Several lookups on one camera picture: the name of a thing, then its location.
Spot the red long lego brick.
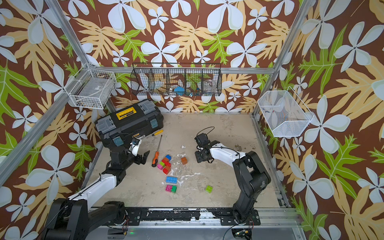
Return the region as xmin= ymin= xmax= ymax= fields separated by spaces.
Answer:
xmin=163 ymin=166 xmax=171 ymax=175

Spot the lime green lego brick front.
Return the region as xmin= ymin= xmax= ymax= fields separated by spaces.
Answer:
xmin=206 ymin=185 xmax=213 ymax=193

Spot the red square lego brick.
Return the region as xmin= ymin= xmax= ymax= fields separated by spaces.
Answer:
xmin=162 ymin=160 xmax=171 ymax=167

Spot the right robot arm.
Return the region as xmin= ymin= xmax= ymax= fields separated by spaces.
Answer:
xmin=195 ymin=133 xmax=271 ymax=223

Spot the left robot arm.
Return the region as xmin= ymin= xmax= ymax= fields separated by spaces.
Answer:
xmin=40 ymin=138 xmax=149 ymax=240

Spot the light blue long lego brick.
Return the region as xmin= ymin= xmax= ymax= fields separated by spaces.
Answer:
xmin=166 ymin=176 xmax=178 ymax=184

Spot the magenta lego brick front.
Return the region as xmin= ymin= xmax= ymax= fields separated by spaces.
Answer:
xmin=166 ymin=185 xmax=173 ymax=192

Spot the black deli toolbox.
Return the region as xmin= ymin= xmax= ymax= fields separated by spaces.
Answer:
xmin=95 ymin=99 xmax=164 ymax=148

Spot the orange black handled screwdriver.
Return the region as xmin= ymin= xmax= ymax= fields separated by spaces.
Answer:
xmin=152 ymin=136 xmax=163 ymax=168

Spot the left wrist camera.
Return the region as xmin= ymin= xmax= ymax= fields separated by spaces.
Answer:
xmin=129 ymin=138 xmax=142 ymax=156

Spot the small yellow handled screwdriver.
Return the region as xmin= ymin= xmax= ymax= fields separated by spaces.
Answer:
xmin=152 ymin=130 xmax=164 ymax=136

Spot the black wire basket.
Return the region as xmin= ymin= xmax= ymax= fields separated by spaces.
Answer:
xmin=130 ymin=63 xmax=223 ymax=97

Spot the white wire basket left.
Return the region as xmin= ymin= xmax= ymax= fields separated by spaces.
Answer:
xmin=66 ymin=64 xmax=117 ymax=110

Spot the white wire basket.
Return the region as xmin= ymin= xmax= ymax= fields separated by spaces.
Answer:
xmin=258 ymin=87 xmax=315 ymax=138
xmin=66 ymin=64 xmax=117 ymax=110

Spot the white wire basket right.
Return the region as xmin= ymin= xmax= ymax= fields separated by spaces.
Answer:
xmin=258 ymin=87 xmax=315 ymax=138

